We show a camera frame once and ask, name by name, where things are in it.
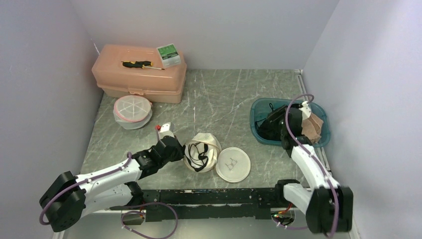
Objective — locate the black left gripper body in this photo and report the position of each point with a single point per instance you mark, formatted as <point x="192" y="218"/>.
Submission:
<point x="176" y="155"/>

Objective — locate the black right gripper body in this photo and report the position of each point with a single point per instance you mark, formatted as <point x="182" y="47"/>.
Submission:
<point x="278" y="120"/>

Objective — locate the black bra from bag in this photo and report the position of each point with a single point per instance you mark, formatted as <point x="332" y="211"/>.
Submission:
<point x="262" y="129"/>

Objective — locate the beige mesh laundry bag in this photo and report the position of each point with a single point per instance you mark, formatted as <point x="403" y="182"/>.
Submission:
<point x="232" y="164"/>

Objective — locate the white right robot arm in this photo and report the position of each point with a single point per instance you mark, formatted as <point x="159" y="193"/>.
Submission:
<point x="328" y="206"/>

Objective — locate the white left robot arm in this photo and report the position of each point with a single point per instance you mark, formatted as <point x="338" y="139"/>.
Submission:
<point x="71" y="197"/>

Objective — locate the black bra in basin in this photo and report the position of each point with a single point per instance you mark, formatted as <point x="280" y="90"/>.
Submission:
<point x="197" y="157"/>

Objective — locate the beige bra in basin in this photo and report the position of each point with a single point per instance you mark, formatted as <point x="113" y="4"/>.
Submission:
<point x="312" y="127"/>

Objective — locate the pink rimmed mesh laundry bag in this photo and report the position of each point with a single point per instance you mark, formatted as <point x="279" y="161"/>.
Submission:
<point x="132" y="112"/>

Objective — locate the teal plastic basin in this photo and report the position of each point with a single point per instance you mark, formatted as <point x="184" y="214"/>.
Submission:
<point x="261" y="108"/>

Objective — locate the pink plastic storage box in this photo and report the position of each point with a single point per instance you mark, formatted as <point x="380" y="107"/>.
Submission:
<point x="164" y="86"/>

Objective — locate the black yellow screwdriver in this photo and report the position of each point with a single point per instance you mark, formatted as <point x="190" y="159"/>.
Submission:
<point x="140" y="64"/>

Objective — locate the small green white box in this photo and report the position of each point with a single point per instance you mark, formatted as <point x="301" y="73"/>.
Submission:
<point x="169" y="55"/>

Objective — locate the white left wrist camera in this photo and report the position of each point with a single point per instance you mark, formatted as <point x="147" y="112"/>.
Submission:
<point x="164" y="130"/>

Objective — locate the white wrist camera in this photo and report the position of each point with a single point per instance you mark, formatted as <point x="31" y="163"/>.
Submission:
<point x="306" y="110"/>
<point x="164" y="130"/>

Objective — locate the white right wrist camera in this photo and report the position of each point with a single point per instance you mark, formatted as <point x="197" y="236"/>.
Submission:
<point x="306" y="110"/>

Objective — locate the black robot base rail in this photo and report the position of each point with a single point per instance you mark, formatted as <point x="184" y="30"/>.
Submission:
<point x="159" y="205"/>

